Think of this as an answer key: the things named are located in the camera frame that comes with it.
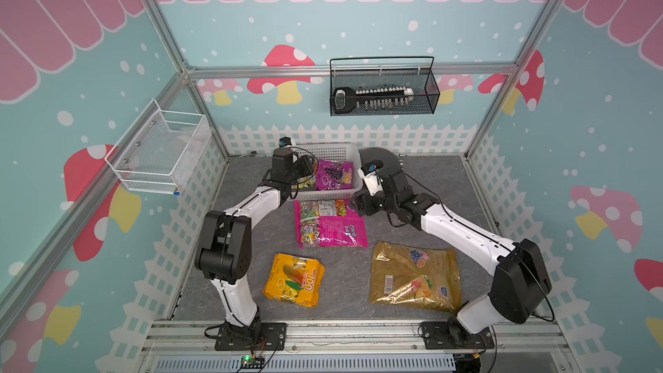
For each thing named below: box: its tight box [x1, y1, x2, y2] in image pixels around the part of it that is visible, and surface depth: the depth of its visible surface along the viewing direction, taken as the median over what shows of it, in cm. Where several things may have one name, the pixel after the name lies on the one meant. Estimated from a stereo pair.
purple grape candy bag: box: [315, 158, 354, 191], surface depth 105 cm
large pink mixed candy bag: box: [294, 199, 369, 250], surface depth 96 cm
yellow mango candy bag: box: [262, 253, 326, 308], surface depth 81 cm
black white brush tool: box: [332, 87, 415, 114], surface depth 91 cm
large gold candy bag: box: [369, 240, 462, 310], surface depth 84 cm
